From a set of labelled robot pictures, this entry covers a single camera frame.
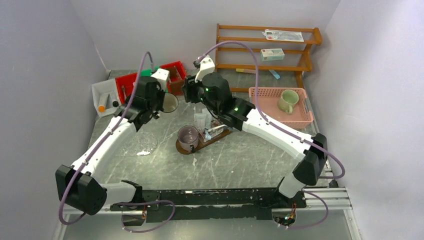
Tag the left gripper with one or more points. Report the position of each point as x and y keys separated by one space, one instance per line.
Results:
x=161 y=92

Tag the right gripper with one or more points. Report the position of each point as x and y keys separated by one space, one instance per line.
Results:
x=189 y=90

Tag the white enamel mug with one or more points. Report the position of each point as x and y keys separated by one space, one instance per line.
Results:
x=170 y=103

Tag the purple mug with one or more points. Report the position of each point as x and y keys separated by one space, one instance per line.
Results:
x=188 y=138

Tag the white toothbrush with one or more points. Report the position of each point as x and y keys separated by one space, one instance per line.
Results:
x=217 y=127

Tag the pale green mug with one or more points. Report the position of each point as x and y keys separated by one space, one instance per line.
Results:
x=288 y=99

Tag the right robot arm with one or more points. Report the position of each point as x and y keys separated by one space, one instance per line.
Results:
x=310 y=151

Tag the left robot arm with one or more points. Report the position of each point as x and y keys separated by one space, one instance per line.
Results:
x=77 y=185

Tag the grey toothbrush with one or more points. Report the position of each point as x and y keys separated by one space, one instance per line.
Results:
x=124 y=93

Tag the toothpaste tube orange cap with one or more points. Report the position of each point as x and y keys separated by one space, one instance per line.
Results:
x=102 y=102

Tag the oval dark wooden tray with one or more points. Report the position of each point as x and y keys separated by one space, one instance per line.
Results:
x=201 y=143

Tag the brown wooden block holder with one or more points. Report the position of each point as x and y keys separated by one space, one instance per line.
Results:
x=177 y=86

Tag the green plastic bin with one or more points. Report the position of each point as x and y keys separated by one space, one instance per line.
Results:
x=147 y=72

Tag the red bin with holder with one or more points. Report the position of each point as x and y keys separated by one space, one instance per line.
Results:
x=177 y=71

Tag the red bin with toothbrushes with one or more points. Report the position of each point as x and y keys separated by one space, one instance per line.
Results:
x=128 y=82

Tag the white plastic bin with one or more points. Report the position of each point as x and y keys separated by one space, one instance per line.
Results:
x=106 y=86

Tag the yellow pink marker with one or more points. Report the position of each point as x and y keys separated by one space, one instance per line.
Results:
x=244 y=70

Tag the wooden shelf rack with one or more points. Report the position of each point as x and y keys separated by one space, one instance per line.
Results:
x=297 y=54

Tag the small white box on shelf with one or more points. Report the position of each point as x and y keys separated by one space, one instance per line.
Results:
x=272 y=54

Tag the pink plastic basket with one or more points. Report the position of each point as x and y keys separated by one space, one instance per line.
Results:
x=268 y=98

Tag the plastic packet on top shelf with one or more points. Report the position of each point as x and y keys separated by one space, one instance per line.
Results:
x=283 y=35

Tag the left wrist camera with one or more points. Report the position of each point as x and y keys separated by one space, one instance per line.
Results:
x=161 y=76

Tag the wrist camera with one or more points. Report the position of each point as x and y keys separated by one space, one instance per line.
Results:
x=161 y=76
x=206 y=66

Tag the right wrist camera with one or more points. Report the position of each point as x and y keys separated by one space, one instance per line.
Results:
x=206 y=66

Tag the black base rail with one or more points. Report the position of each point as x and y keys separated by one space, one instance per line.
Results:
x=205 y=204

